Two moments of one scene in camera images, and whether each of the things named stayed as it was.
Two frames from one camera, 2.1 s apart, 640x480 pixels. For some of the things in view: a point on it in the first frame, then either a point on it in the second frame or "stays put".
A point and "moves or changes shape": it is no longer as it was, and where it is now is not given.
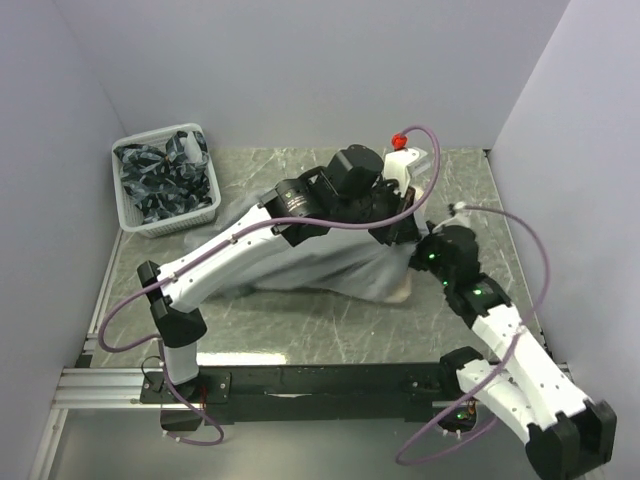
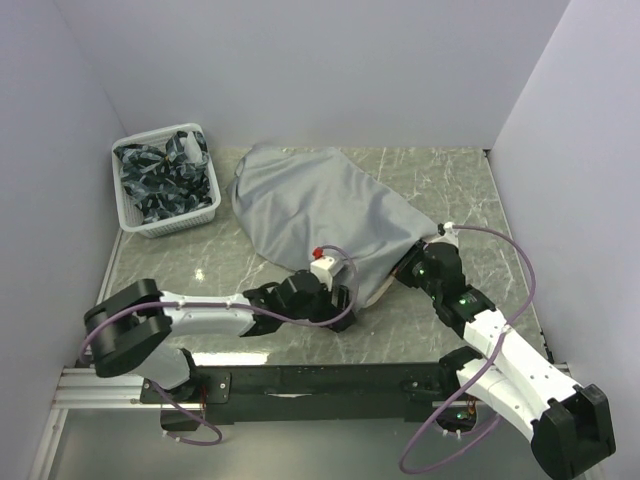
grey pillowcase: (349, 264) moves or changes shape
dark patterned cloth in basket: (160, 184) stays put
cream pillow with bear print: (422, 228) → (381, 291)
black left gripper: (400, 233) → (330, 310)
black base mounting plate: (313, 392) stays put
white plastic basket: (166, 182) stays put
